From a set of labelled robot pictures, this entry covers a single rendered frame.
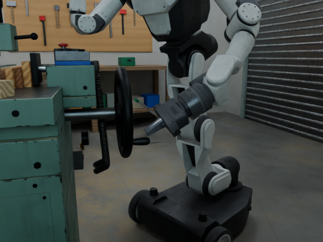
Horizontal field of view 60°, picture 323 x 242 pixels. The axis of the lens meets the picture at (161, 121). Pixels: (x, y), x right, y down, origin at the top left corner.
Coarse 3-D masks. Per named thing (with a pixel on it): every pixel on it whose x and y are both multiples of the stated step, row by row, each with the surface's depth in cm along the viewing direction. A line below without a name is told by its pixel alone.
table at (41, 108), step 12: (12, 96) 61; (24, 96) 61; (36, 96) 61; (48, 96) 61; (60, 96) 75; (84, 96) 83; (0, 108) 57; (12, 108) 58; (24, 108) 58; (36, 108) 59; (48, 108) 60; (60, 108) 73; (0, 120) 58; (12, 120) 58; (24, 120) 59; (36, 120) 59; (48, 120) 60
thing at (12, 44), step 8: (0, 24) 73; (8, 24) 73; (0, 32) 73; (8, 32) 73; (16, 32) 80; (0, 40) 73; (8, 40) 74; (16, 40) 79; (0, 48) 74; (8, 48) 74; (16, 48) 79
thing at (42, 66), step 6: (30, 54) 79; (36, 54) 81; (30, 60) 80; (36, 60) 81; (36, 66) 80; (42, 66) 84; (36, 72) 81; (42, 72) 85; (36, 78) 81; (36, 84) 81
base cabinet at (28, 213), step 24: (72, 168) 101; (0, 192) 64; (24, 192) 65; (48, 192) 67; (72, 192) 93; (0, 216) 65; (24, 216) 66; (48, 216) 68; (72, 216) 87; (0, 240) 66; (24, 240) 68; (48, 240) 69; (72, 240) 82
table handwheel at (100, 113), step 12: (120, 72) 81; (120, 84) 78; (120, 96) 92; (96, 108) 87; (108, 108) 87; (120, 108) 87; (132, 108) 76; (72, 120) 85; (84, 120) 86; (120, 120) 87; (132, 120) 76; (120, 132) 99; (132, 132) 77; (120, 144) 95; (132, 144) 80
